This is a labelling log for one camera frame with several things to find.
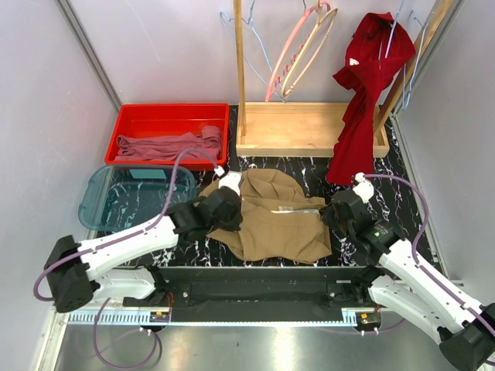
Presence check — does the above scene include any wooden rack base tray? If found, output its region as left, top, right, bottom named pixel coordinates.
left=236, top=101, right=391, bottom=158

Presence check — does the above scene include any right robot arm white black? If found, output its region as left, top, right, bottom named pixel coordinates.
left=320, top=188, right=494, bottom=370

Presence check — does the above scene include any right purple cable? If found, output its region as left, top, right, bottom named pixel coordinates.
left=320, top=173, right=495, bottom=337

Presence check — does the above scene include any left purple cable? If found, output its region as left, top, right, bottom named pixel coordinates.
left=33, top=148, right=225, bottom=368

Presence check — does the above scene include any aluminium rail frame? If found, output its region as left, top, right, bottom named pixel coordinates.
left=36, top=281, right=490, bottom=371

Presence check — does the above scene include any wooden rack post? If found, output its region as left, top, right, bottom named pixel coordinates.
left=233, top=0, right=247, bottom=140
left=374, top=0, right=455, bottom=133

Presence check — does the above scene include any right wooden rack post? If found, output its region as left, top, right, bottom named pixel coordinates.
left=374, top=0, right=455, bottom=133

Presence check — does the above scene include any mauve pink garment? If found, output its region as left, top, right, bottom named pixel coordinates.
left=115, top=126, right=222, bottom=162

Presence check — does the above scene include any left wooden rack post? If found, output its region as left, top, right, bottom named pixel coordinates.
left=233, top=0, right=247, bottom=140

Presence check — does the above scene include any tan brown garment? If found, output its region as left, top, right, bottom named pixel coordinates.
left=208, top=168, right=332, bottom=264

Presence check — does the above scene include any purple cable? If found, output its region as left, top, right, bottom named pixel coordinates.
left=320, top=173, right=495, bottom=337
left=33, top=148, right=225, bottom=368

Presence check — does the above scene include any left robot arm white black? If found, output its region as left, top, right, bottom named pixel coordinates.
left=41, top=185, right=242, bottom=313

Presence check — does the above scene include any teal transparent plastic tub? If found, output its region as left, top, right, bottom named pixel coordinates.
left=78, top=165, right=196, bottom=233

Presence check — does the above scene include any black marble pattern mat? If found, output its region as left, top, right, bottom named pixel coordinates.
left=127, top=123, right=423, bottom=267

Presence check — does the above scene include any red pleated skirt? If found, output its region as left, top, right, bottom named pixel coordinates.
left=326, top=12, right=415, bottom=186

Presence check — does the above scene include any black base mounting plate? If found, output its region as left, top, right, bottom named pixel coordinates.
left=122, top=266, right=398, bottom=324

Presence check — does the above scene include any pink plastic hanger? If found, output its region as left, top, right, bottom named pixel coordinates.
left=265, top=1, right=339, bottom=103

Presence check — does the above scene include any blue wire hanger far right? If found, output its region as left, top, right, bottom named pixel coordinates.
left=400, top=10, right=431, bottom=111

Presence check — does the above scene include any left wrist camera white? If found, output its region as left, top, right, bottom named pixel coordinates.
left=213, top=166, right=242, bottom=195

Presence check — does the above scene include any blue wire hanger left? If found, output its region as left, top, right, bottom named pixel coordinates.
left=219, top=1, right=287, bottom=103

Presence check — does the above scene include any light blue wire hanger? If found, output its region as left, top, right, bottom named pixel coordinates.
left=384, top=0, right=405, bottom=59

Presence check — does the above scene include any beige wooden hanger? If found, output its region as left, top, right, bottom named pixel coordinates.
left=281, top=1, right=338, bottom=99

